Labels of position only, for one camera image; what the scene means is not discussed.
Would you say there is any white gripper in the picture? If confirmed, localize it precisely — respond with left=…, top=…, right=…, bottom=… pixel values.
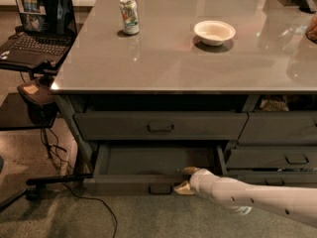
left=173, top=167, right=218, bottom=199

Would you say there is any grey drawer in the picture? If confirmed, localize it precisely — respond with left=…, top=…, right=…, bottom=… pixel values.
left=239, top=111, right=317, bottom=146
left=73, top=111, right=248, bottom=140
left=226, top=146, right=317, bottom=169
left=84, top=142, right=222, bottom=196
left=227, top=172, right=317, bottom=187

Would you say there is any black open laptop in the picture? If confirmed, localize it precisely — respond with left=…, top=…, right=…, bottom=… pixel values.
left=0, top=0, right=77, bottom=69

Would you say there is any snack bag under counter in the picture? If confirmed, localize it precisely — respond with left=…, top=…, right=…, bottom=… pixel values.
left=260, top=96, right=289, bottom=111

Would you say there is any white paper bowl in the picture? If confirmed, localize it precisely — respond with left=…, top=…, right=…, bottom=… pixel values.
left=194, top=21, right=236, bottom=47

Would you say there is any black device with sticky note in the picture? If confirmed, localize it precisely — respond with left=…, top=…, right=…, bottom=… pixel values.
left=17, top=76, right=58, bottom=125

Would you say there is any black laptop stand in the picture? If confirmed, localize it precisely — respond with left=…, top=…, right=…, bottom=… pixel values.
left=0, top=68, right=93, bottom=212

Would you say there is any green white soda can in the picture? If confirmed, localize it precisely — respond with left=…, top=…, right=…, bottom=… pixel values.
left=119, top=0, right=140, bottom=35

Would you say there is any brown item at counter edge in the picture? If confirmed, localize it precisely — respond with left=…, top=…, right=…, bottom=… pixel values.
left=305, top=14, right=317, bottom=43

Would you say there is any grey counter cabinet frame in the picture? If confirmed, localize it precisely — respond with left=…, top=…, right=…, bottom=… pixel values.
left=57, top=94, right=317, bottom=177

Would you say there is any black floor cable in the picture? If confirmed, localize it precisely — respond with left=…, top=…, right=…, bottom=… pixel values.
left=40, top=128, right=119, bottom=238

